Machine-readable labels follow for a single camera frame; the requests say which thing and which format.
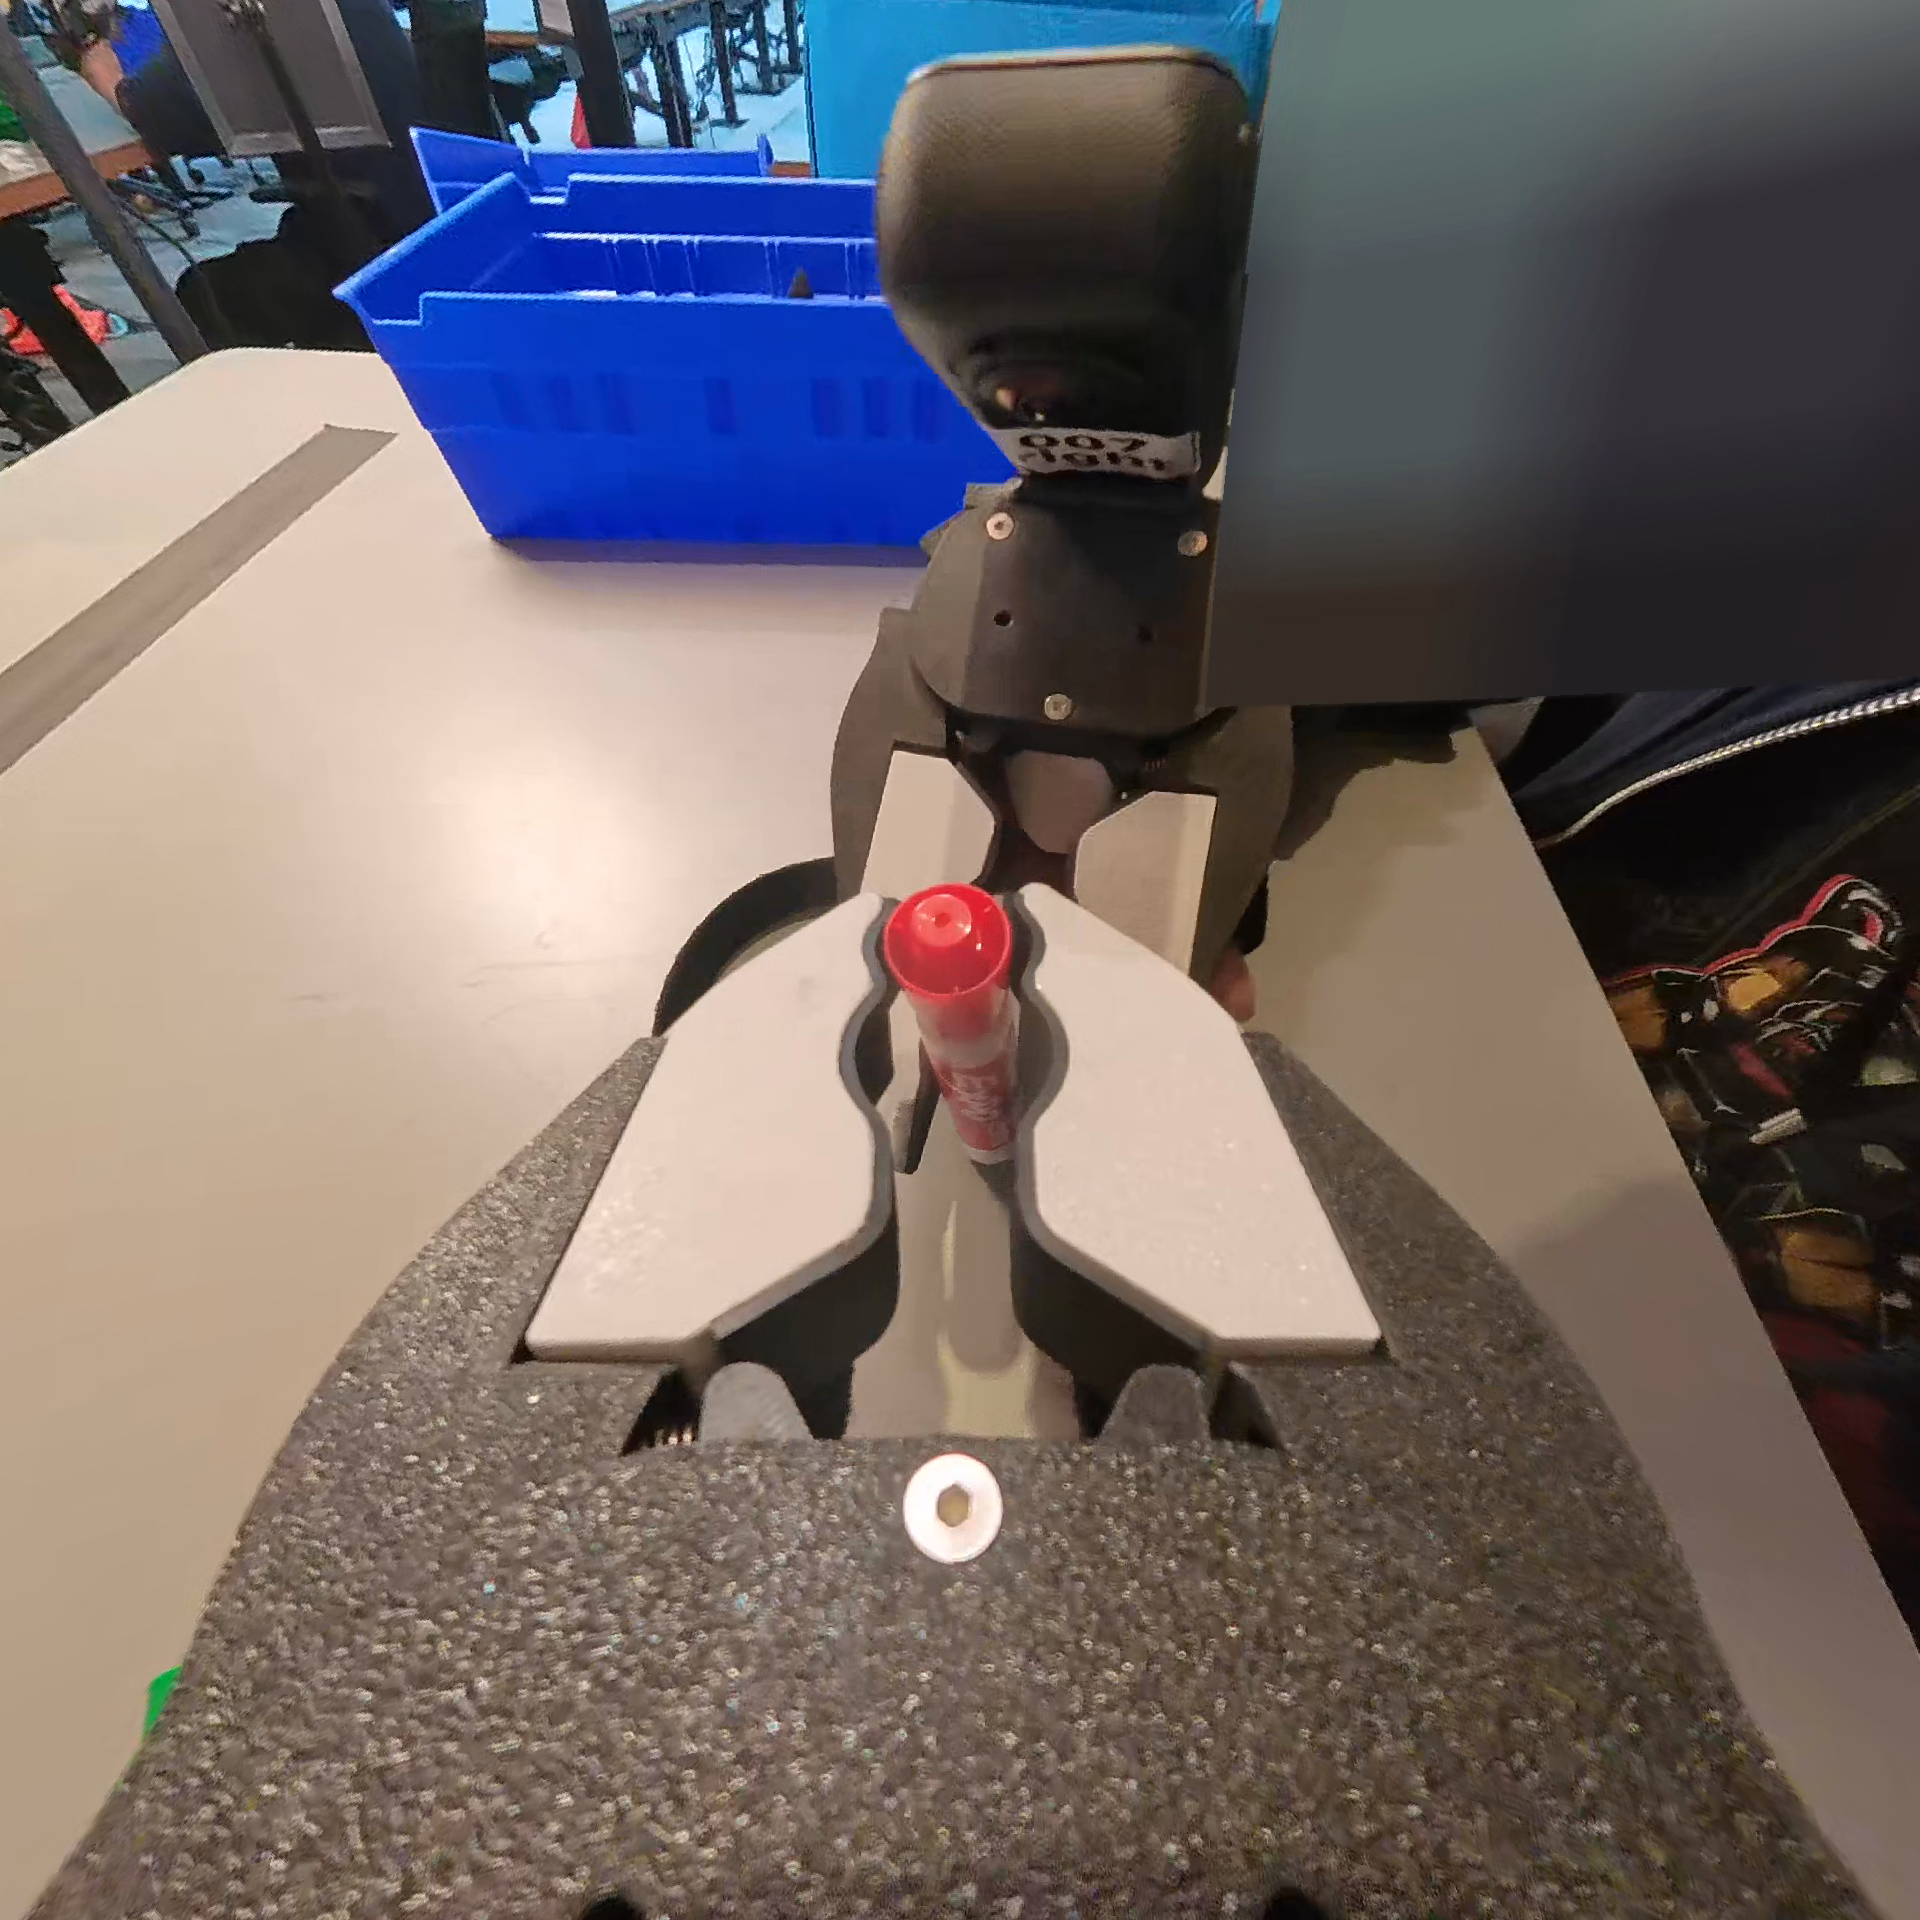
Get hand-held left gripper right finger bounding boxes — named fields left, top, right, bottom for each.
left=1011, top=887, right=1387, bottom=1413

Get blue plastic bin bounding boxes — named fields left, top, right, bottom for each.
left=337, top=173, right=1008, bottom=560
left=412, top=126, right=775, bottom=212

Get wooden office table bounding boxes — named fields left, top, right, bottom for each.
left=0, top=62, right=157, bottom=423

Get red dry erase marker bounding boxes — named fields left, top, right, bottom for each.
left=880, top=885, right=1023, bottom=1165

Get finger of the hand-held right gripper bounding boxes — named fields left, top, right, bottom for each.
left=862, top=745, right=1016, bottom=902
left=1070, top=792, right=1218, bottom=970

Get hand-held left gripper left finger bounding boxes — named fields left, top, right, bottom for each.
left=526, top=891, right=901, bottom=1413

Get thin black strap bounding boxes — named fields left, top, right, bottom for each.
left=651, top=861, right=848, bottom=1039

